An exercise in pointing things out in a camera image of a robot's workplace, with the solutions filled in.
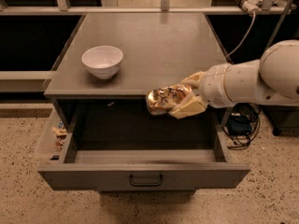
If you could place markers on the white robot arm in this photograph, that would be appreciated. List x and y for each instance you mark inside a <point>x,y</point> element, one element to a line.
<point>271,80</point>

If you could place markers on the clear plastic side bin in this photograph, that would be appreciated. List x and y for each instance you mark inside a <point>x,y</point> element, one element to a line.
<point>46,148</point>

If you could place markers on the crushed orange can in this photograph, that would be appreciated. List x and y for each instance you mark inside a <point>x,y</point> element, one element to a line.
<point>161,101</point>

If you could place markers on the grey open top drawer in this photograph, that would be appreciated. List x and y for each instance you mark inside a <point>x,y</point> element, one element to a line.
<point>107,141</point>

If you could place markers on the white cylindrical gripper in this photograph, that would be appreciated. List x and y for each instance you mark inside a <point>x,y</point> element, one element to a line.
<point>212,85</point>

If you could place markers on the black drawer handle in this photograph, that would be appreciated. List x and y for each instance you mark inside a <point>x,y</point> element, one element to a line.
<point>146,180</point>

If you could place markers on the grey metal cabinet counter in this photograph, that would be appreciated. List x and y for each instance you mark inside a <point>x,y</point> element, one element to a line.
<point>159,49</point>

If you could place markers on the small colourful items in bin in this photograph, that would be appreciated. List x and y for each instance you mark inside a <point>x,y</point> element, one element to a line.
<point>60,133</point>

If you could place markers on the white ceramic bowl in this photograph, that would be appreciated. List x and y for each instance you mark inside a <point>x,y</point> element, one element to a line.
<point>103,61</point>

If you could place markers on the grey metal rail frame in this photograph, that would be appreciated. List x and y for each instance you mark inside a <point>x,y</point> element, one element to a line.
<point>163,10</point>

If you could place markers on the white power strip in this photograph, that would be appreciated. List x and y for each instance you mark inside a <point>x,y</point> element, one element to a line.
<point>249,6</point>

